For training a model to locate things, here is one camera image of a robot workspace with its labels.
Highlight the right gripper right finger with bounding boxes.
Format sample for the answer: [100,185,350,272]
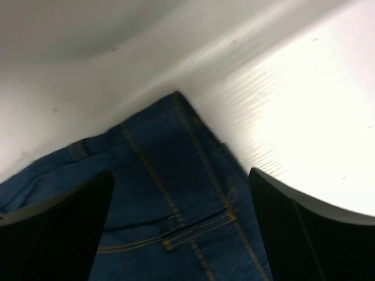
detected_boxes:
[248,168,374,280]

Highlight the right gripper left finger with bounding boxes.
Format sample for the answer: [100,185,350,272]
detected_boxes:
[1,170,114,280]

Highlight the dark blue denim trousers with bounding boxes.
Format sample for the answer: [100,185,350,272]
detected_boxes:
[1,92,272,280]

